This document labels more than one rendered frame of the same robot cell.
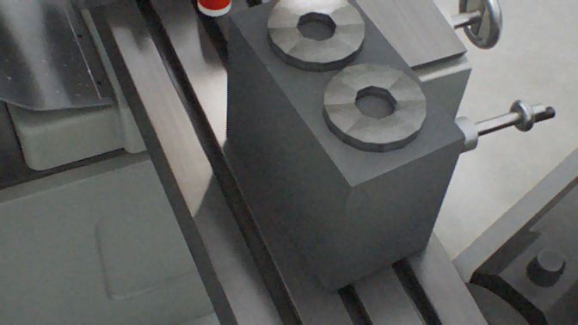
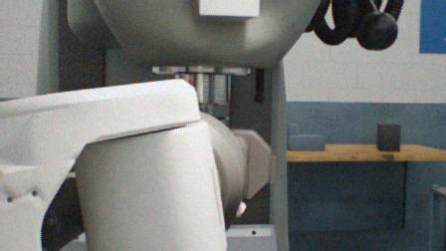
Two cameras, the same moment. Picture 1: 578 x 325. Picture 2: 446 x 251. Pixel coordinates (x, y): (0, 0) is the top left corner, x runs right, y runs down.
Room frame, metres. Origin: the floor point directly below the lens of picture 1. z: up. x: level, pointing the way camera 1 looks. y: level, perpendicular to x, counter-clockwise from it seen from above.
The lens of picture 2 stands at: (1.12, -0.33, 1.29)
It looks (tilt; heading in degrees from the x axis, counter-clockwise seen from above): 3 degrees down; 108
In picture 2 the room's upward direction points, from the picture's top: 1 degrees clockwise
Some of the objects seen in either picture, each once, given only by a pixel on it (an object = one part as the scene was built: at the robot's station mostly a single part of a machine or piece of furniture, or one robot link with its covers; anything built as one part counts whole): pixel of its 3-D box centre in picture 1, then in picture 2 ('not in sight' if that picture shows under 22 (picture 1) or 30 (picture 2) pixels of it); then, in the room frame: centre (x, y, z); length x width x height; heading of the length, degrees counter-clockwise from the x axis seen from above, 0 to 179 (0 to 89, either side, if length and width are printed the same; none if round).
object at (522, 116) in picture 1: (501, 122); not in sight; (1.05, -0.35, 0.51); 0.22 x 0.06 x 0.06; 119
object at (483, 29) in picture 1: (461, 20); not in sight; (1.16, -0.26, 0.63); 0.16 x 0.12 x 0.12; 119
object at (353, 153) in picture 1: (333, 131); not in sight; (0.57, -0.04, 1.03); 0.22 x 0.12 x 0.20; 35
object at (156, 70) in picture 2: not in sight; (202, 70); (0.92, 0.18, 1.31); 0.09 x 0.09 x 0.01
